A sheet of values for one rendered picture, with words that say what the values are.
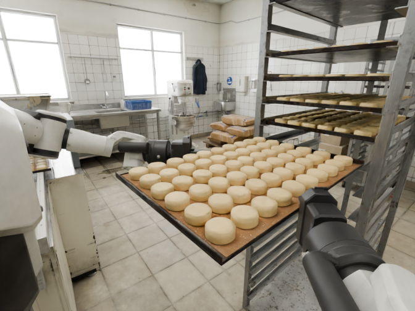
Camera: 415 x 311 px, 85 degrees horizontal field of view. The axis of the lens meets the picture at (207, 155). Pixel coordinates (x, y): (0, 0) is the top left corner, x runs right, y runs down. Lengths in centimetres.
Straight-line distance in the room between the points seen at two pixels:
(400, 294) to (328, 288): 6
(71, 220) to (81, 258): 31
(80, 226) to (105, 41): 363
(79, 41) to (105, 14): 65
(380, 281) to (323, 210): 15
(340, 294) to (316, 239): 10
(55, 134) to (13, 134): 49
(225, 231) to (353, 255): 17
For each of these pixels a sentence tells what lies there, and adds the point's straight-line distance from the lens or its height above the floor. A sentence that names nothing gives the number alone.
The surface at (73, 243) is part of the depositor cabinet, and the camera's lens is 188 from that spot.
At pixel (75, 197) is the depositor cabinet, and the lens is 172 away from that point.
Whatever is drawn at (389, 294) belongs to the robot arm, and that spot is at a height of 123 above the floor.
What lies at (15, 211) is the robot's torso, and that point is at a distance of 29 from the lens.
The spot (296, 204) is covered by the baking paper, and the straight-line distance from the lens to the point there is 51.
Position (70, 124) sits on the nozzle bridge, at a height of 115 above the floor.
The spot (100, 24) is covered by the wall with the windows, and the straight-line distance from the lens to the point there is 486.
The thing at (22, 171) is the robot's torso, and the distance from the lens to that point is 29.
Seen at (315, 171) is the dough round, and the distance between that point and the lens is 65.
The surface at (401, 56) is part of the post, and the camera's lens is 83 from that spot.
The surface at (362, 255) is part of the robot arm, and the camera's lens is 36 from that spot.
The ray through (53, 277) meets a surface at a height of 71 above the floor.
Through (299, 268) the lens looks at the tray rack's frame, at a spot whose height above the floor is 15.
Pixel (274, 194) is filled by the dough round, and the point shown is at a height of 118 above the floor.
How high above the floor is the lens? 141
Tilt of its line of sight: 19 degrees down
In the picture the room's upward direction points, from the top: straight up
